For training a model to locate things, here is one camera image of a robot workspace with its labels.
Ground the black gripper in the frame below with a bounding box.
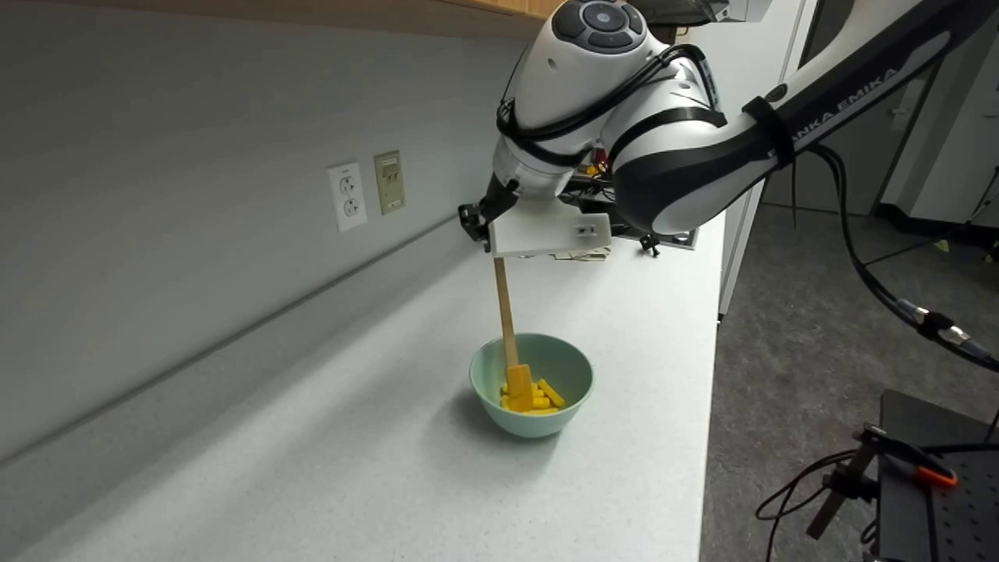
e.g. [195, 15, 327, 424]
[456, 176, 522, 253]

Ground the wooden spoon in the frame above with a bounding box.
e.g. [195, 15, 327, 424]
[489, 253, 524, 381]

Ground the mint green bowl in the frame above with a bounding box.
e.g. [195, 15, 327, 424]
[464, 330, 595, 439]

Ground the black tripod stand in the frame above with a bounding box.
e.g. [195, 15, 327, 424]
[753, 424, 941, 544]

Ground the black perforated table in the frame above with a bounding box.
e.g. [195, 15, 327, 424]
[873, 387, 999, 562]

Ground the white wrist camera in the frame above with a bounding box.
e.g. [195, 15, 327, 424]
[486, 199, 614, 265]

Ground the beige wall switch plate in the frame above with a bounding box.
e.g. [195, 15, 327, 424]
[372, 146, 410, 219]

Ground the white wall power outlet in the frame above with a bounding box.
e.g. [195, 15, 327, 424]
[325, 157, 372, 234]

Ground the orange clamp handle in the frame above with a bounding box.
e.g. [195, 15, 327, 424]
[909, 461, 962, 498]

